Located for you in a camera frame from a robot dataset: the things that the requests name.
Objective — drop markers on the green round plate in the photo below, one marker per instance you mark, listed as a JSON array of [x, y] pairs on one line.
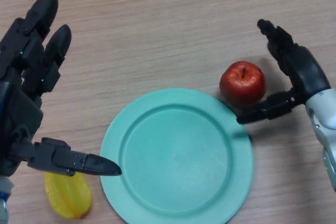
[[176, 161]]

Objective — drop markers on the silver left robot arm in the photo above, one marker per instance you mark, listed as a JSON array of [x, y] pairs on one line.
[[4, 195]]

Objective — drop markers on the red apple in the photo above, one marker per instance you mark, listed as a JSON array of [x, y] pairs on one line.
[[241, 86]]

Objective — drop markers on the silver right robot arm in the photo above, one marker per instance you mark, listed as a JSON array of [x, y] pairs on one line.
[[324, 121]]

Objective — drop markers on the yellow starfruit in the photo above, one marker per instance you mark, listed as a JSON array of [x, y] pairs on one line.
[[68, 199]]

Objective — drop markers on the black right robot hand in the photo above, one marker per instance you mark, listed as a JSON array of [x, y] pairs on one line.
[[307, 72]]

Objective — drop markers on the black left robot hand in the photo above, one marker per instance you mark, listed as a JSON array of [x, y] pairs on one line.
[[21, 108]]

